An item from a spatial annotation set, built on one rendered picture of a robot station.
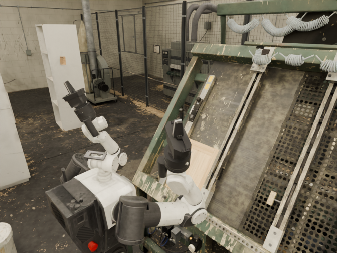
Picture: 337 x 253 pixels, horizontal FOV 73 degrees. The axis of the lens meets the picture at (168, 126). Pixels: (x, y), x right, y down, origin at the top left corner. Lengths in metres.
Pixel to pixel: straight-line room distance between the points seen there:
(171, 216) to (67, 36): 4.38
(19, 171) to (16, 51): 6.04
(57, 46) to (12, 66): 4.50
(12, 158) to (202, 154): 2.67
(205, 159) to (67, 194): 1.00
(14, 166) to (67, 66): 2.20
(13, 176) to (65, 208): 2.86
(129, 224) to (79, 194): 0.24
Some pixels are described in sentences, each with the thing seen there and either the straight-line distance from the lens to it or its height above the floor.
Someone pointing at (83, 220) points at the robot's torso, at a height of 1.36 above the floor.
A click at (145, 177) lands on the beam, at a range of 1.88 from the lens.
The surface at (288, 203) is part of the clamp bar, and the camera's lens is 1.47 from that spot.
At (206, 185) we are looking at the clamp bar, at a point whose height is 1.03.
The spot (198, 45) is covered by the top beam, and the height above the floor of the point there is 1.86.
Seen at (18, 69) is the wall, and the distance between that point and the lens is 9.29.
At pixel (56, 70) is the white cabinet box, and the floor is 1.26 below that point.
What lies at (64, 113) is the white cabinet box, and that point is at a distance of 5.14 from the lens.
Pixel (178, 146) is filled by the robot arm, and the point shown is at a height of 1.69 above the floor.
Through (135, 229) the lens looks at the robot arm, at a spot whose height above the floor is 1.36.
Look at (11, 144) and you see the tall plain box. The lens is 3.57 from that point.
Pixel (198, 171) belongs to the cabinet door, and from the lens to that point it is 1.67.
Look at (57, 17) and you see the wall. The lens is 9.47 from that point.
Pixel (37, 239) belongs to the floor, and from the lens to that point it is 2.93.
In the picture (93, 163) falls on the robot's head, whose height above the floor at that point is 1.50.
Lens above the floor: 2.00
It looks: 24 degrees down
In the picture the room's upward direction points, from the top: straight up
